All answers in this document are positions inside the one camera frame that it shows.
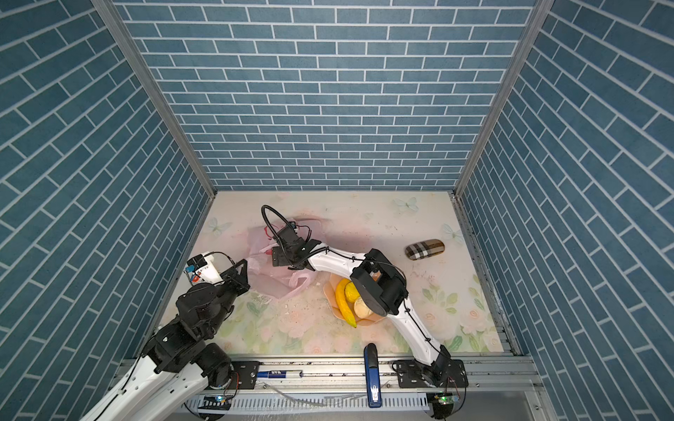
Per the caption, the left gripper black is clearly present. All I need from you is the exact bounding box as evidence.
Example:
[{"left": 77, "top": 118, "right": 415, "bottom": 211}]
[{"left": 202, "top": 258, "right": 250, "bottom": 336}]

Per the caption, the pink plastic bag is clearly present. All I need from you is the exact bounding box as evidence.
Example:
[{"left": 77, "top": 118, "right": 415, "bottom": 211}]
[{"left": 247, "top": 226, "right": 317, "bottom": 301}]

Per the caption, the pink faceted bowl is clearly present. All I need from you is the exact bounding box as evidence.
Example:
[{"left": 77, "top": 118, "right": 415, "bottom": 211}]
[{"left": 323, "top": 275, "right": 384, "bottom": 326}]

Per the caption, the yellow green toy mango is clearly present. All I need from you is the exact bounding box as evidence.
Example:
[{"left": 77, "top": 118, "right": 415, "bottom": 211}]
[{"left": 335, "top": 278, "right": 357, "bottom": 328}]

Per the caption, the yellow toy fruit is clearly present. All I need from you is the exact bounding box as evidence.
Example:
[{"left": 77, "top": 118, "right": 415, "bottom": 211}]
[{"left": 344, "top": 282, "right": 360, "bottom": 303}]

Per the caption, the cream bun fruit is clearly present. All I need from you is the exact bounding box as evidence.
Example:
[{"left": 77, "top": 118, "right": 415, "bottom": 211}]
[{"left": 353, "top": 298, "right": 373, "bottom": 319}]

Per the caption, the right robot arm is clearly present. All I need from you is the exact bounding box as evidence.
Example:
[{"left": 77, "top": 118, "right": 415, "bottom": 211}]
[{"left": 267, "top": 223, "right": 451, "bottom": 387}]

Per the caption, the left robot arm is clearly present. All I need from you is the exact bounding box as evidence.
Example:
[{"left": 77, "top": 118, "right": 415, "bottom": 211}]
[{"left": 82, "top": 260, "right": 250, "bottom": 420}]

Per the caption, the blue marker pen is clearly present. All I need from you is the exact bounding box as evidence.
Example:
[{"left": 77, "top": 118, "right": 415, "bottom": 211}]
[{"left": 257, "top": 370, "right": 304, "bottom": 379}]

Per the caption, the left circuit board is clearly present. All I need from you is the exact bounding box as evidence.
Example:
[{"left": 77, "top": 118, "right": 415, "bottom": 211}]
[{"left": 198, "top": 396, "right": 232, "bottom": 412}]

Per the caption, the circuit board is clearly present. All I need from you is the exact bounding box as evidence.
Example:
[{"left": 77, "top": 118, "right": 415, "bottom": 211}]
[
  {"left": 198, "top": 396, "right": 232, "bottom": 412},
  {"left": 432, "top": 392, "right": 461, "bottom": 405}
]

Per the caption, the plaid glasses case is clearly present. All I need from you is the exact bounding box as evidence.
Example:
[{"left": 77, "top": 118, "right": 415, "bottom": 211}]
[{"left": 405, "top": 239, "right": 446, "bottom": 261}]

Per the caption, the blue stapler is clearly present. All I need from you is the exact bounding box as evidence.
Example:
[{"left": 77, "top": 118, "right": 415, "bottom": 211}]
[{"left": 363, "top": 343, "right": 383, "bottom": 409}]

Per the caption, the right circuit board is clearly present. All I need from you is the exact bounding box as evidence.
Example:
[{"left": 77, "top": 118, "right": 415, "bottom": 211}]
[{"left": 432, "top": 392, "right": 461, "bottom": 405}]

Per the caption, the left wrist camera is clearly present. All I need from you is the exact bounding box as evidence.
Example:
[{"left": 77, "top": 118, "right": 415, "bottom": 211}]
[{"left": 184, "top": 252, "right": 223, "bottom": 285}]

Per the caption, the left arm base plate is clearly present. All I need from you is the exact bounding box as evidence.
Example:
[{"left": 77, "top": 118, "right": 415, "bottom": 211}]
[{"left": 224, "top": 361, "right": 261, "bottom": 391}]

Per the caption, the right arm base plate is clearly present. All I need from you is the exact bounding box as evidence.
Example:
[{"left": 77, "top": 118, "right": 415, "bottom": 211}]
[{"left": 391, "top": 360, "right": 469, "bottom": 389}]

